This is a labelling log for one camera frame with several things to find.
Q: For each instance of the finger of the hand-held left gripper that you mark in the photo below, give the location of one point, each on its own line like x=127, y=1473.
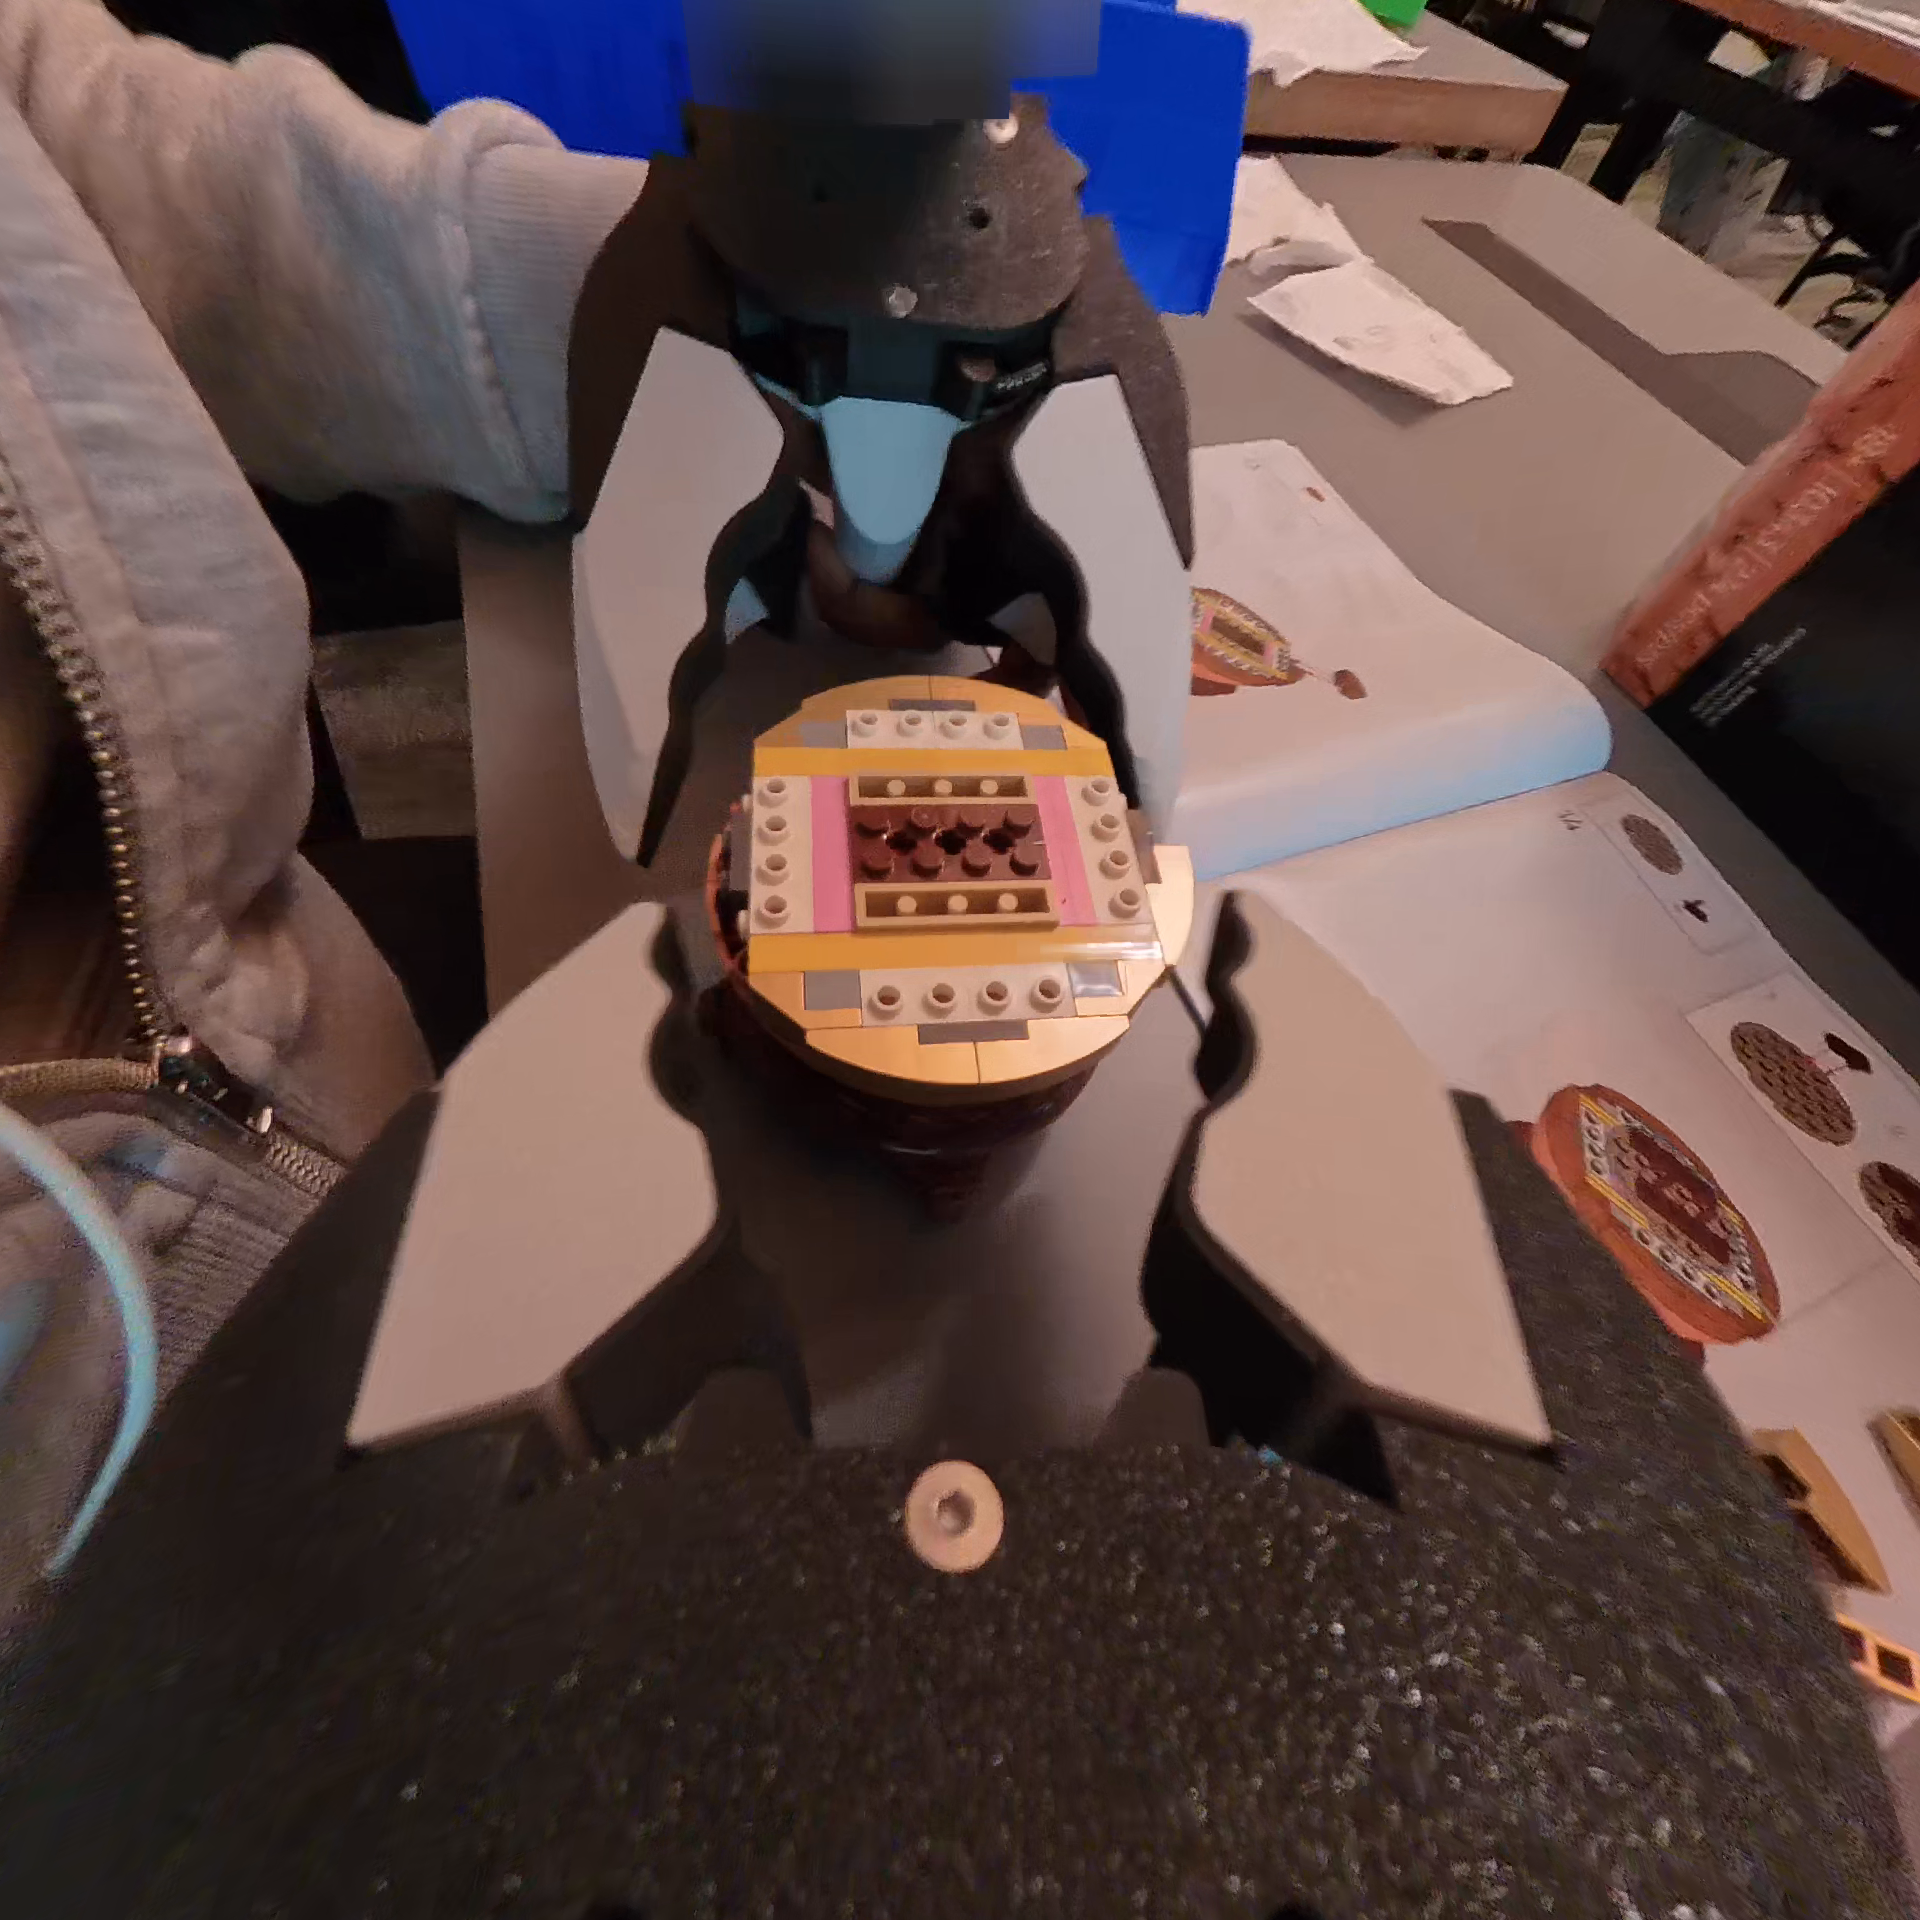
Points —
x=675, y=526
x=1111, y=510

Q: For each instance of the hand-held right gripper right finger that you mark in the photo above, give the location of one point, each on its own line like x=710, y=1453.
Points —
x=1352, y=1201

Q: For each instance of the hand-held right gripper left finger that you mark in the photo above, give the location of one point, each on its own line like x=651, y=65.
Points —
x=555, y=1201

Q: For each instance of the brick pot model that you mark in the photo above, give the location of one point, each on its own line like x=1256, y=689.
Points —
x=946, y=902

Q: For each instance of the blue plastic bin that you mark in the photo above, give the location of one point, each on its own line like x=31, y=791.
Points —
x=601, y=76

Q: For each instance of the white instruction booklet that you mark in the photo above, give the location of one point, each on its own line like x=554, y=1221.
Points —
x=1440, y=781

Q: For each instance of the small tan slope brick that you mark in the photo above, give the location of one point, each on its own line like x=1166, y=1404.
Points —
x=1881, y=1660
x=1822, y=1508

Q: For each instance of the black flower print box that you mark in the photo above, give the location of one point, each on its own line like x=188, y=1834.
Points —
x=1801, y=601

